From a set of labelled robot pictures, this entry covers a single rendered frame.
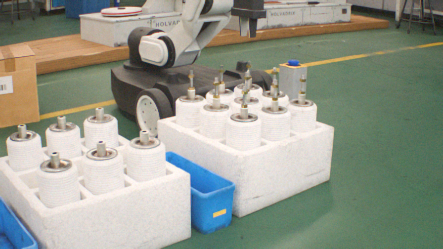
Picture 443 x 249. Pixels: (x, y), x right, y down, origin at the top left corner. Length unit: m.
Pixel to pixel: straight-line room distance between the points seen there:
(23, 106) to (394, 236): 1.60
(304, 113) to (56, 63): 2.04
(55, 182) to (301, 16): 3.81
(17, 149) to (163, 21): 2.53
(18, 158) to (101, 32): 2.44
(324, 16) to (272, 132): 3.53
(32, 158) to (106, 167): 0.26
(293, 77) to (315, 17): 3.08
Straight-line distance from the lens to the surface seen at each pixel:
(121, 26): 3.54
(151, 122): 1.96
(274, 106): 1.50
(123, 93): 2.22
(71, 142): 1.37
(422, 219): 1.52
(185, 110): 1.57
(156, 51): 2.19
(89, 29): 3.86
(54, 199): 1.14
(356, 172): 1.77
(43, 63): 3.25
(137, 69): 2.37
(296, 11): 4.65
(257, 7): 1.50
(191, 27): 2.00
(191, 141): 1.51
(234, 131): 1.40
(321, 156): 1.61
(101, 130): 1.41
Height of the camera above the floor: 0.69
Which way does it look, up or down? 19 degrees down
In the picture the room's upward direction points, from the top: 1 degrees clockwise
